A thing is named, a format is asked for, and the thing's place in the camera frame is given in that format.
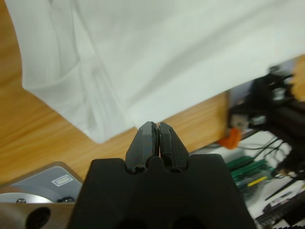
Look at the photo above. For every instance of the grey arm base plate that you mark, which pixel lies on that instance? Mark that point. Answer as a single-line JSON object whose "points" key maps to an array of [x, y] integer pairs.
{"points": [[40, 176]]}

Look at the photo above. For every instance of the black clamp block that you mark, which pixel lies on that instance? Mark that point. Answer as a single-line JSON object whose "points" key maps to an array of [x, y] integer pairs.
{"points": [[262, 95]]}

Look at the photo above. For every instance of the white t-shirt with black logo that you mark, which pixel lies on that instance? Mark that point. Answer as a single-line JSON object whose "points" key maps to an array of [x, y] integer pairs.
{"points": [[166, 59]]}

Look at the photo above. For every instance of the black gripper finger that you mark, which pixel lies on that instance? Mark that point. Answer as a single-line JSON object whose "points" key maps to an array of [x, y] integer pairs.
{"points": [[143, 148], [172, 150]]}

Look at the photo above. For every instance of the dark camera post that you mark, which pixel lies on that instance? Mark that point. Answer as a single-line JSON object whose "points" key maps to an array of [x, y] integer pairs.
{"points": [[290, 114]]}

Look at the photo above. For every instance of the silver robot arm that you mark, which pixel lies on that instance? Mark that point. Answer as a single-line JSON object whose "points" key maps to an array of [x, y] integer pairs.
{"points": [[14, 214]]}

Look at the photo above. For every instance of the green circuit board stack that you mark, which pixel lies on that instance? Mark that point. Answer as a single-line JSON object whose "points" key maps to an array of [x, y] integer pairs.
{"points": [[250, 167]]}

